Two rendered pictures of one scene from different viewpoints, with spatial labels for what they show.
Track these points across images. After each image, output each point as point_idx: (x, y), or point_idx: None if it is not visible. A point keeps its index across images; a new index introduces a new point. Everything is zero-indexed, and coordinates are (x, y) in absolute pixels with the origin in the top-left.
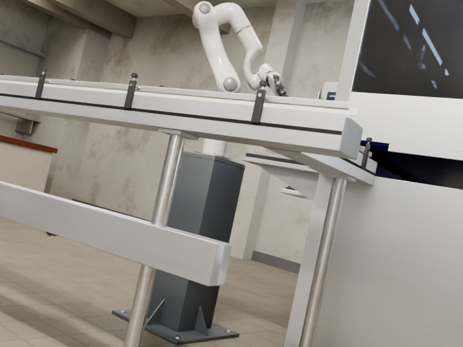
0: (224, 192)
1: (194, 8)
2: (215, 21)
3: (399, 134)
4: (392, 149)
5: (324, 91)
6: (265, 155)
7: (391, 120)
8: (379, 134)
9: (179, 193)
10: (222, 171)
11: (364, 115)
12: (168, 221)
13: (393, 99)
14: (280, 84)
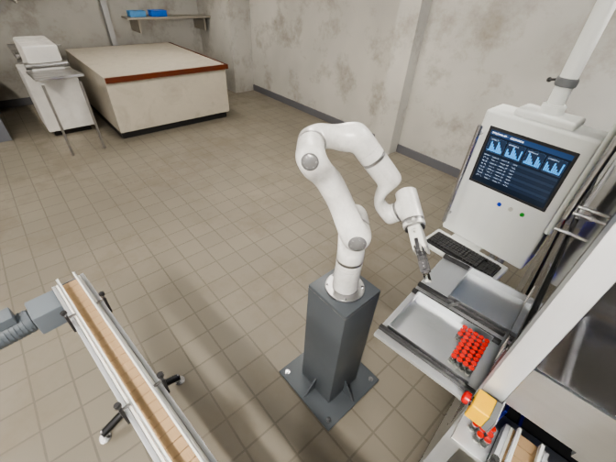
0: (359, 324)
1: (295, 158)
2: (329, 170)
3: (599, 457)
4: (578, 460)
5: (486, 123)
6: (401, 335)
7: (590, 436)
8: (565, 436)
9: (315, 320)
10: (356, 316)
11: (547, 405)
12: (310, 333)
13: (607, 421)
14: (424, 262)
